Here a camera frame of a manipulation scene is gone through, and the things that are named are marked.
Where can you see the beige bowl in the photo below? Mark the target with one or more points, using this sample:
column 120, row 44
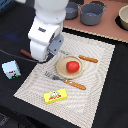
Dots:
column 123, row 14

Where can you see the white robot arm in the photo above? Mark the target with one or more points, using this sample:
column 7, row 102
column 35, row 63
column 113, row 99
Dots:
column 48, row 11

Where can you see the white milk carton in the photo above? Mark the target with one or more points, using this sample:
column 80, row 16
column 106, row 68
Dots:
column 11, row 69

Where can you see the brown sausage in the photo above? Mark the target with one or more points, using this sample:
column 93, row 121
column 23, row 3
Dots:
column 27, row 54

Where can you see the grey saucepan with handle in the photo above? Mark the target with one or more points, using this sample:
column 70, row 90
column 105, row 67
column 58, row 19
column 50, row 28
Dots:
column 71, row 10

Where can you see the beige round plate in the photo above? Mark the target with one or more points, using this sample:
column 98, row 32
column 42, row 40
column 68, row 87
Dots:
column 61, row 67

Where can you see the grey two-handled pot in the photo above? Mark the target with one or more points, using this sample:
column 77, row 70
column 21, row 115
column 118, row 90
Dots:
column 91, row 13

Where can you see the red tomato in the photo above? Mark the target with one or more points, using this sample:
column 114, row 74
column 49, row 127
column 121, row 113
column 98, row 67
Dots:
column 72, row 66

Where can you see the yellow butter box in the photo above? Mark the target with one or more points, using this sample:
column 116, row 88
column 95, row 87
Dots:
column 54, row 96

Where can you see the white woven placemat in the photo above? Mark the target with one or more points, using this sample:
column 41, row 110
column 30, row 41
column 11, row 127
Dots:
column 80, row 106

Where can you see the fork with wooden handle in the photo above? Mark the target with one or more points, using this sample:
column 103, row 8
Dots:
column 74, row 84

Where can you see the knife with wooden handle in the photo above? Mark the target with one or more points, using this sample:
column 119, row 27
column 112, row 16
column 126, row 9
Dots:
column 80, row 56

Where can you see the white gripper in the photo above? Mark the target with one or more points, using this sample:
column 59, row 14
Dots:
column 45, row 39

